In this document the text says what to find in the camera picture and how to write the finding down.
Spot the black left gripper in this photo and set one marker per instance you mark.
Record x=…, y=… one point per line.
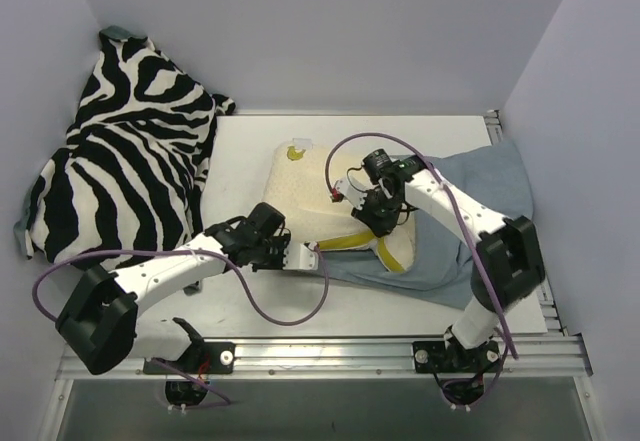
x=279, y=254

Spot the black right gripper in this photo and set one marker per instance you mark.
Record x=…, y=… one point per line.
x=368, y=215

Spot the cream pillow with yellow edge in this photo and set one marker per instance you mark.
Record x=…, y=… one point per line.
x=296, y=187

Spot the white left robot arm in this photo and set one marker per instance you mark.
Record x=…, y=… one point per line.
x=99, y=319

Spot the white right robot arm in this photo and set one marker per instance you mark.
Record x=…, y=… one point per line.
x=508, y=263

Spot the zebra print cushion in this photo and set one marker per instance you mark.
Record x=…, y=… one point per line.
x=131, y=172

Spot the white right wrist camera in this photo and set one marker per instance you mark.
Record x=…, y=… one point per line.
x=352, y=191

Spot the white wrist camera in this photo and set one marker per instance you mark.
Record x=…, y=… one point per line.
x=352, y=191
x=301, y=257

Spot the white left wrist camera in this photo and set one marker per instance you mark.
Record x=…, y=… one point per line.
x=301, y=257

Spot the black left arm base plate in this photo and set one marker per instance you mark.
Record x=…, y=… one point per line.
x=207, y=357

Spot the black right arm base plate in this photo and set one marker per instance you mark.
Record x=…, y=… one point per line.
x=442, y=357

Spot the aluminium extrusion rail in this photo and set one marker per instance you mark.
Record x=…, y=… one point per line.
x=552, y=355

